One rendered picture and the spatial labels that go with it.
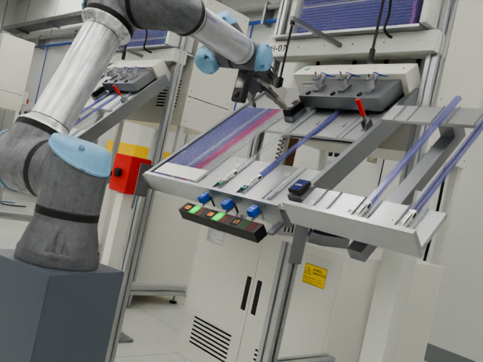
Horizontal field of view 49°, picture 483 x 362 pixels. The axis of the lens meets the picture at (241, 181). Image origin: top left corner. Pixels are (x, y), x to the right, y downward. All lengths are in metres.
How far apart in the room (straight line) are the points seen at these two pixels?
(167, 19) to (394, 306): 0.82
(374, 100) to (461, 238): 1.68
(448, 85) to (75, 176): 1.42
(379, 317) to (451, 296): 1.98
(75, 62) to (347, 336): 1.15
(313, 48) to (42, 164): 1.37
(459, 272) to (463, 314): 0.23
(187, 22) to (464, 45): 1.20
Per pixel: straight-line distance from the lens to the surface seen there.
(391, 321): 1.33
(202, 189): 1.65
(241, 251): 1.95
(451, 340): 3.32
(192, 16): 1.21
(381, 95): 1.76
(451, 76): 2.05
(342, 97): 1.83
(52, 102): 1.14
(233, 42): 1.37
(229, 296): 1.99
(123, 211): 2.33
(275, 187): 1.54
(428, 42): 1.87
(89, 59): 1.18
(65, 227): 0.99
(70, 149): 0.99
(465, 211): 3.30
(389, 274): 1.33
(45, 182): 1.01
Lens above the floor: 0.76
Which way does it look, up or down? level
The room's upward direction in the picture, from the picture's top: 12 degrees clockwise
